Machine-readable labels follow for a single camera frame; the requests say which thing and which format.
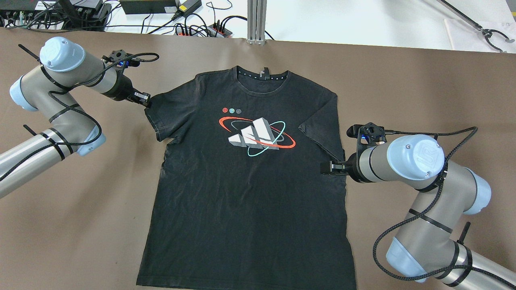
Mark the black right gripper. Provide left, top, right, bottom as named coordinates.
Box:
left=321, top=153, right=363, bottom=183

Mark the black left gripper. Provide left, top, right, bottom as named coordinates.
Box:
left=108, top=72, right=151, bottom=108

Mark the black graphic t-shirt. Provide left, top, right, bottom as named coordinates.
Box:
left=136, top=66, right=356, bottom=290

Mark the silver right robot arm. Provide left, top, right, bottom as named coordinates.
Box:
left=320, top=132, right=515, bottom=290

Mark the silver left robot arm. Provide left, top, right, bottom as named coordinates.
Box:
left=0, top=37, right=150, bottom=197

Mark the black box device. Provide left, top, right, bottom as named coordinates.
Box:
left=119, top=0, right=181, bottom=15

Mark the black power strip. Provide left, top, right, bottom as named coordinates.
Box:
left=172, top=23, right=233, bottom=38

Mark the black power adapter yellow label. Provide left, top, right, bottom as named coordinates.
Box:
left=171, top=0, right=202, bottom=21

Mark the braided black left arm cable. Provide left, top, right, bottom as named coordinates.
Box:
left=0, top=52, right=160, bottom=182

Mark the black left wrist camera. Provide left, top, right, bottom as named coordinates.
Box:
left=102, top=50, right=141, bottom=68

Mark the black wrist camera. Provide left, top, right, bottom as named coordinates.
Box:
left=346, top=122, right=399, bottom=145
left=102, top=50, right=141, bottom=68

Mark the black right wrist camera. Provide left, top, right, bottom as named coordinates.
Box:
left=346, top=122, right=399, bottom=145

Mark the aluminium frame post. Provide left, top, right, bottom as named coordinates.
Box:
left=247, top=0, right=267, bottom=46

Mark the black network switch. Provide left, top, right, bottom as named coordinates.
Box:
left=0, top=0, right=60, bottom=12

